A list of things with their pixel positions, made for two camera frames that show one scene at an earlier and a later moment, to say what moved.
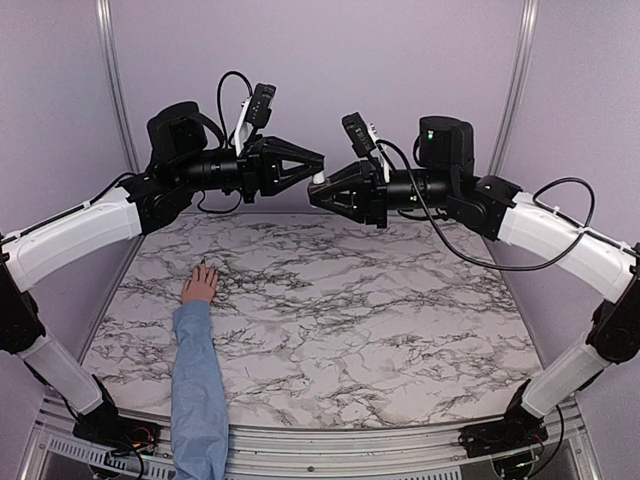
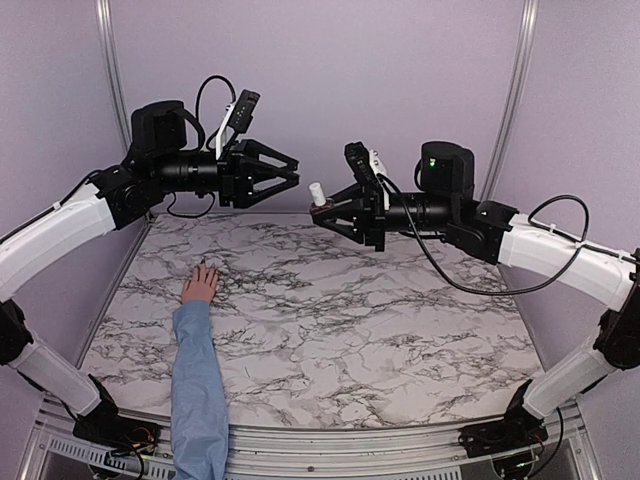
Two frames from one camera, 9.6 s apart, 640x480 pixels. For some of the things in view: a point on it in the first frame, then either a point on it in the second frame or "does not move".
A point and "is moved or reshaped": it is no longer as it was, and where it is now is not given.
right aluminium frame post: x=518 y=90 does not move
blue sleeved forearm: x=199 y=428 does not move
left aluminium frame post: x=114 y=81 does not move
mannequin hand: x=203 y=284 does not move
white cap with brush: x=319 y=178 is moved or reshaped
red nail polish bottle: x=314 y=187 is moved or reshaped
